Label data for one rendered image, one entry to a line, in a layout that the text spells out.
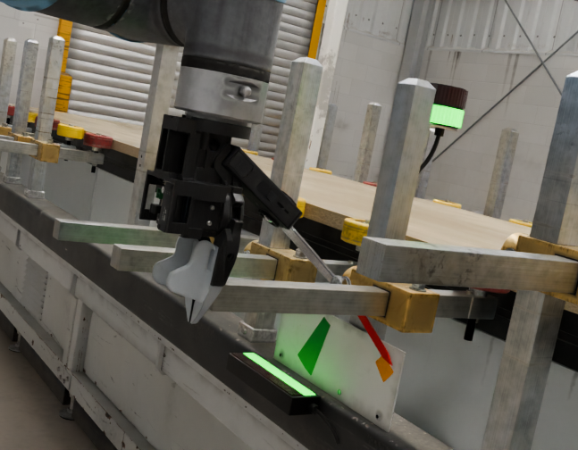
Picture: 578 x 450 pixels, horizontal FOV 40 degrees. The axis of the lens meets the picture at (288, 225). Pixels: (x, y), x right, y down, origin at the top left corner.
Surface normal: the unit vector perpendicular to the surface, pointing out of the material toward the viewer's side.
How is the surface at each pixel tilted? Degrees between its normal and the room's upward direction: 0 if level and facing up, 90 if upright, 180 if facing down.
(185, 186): 90
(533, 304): 90
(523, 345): 90
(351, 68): 90
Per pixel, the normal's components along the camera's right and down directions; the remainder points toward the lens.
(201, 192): 0.54, 0.20
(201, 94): -0.32, 0.06
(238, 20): 0.20, 0.16
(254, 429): -0.82, -0.08
